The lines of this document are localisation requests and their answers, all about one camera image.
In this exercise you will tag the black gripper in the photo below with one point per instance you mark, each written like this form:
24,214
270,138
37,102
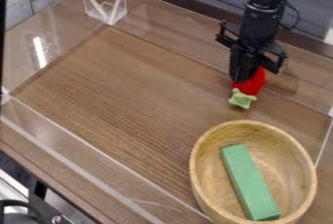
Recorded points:
266,55

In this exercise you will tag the red plush strawberry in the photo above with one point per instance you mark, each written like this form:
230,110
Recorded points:
245,92

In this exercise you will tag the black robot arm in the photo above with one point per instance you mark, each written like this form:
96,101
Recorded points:
262,21

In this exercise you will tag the wooden oval bowl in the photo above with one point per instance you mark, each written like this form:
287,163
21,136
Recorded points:
283,163

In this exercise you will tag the green rectangular block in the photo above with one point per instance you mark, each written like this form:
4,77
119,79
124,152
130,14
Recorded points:
247,182

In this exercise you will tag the clear acrylic corner bracket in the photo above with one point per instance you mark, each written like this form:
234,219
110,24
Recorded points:
106,12

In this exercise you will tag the clear acrylic enclosure wall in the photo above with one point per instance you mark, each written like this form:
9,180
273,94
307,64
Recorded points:
123,141

